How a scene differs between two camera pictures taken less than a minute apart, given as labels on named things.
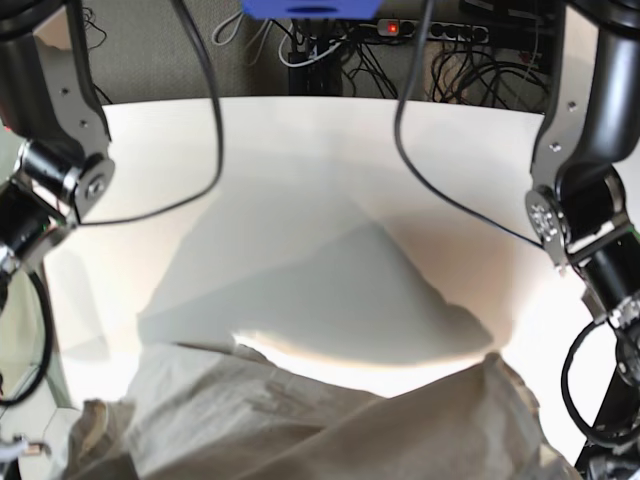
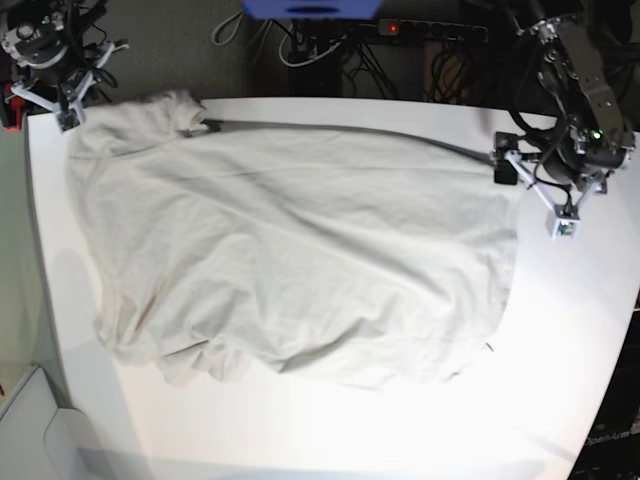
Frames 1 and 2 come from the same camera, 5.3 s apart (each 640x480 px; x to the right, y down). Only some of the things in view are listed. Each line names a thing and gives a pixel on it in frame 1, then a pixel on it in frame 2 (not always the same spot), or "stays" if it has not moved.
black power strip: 438,30 stays
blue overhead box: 310,9 stays
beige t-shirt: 206,411 to 239,254
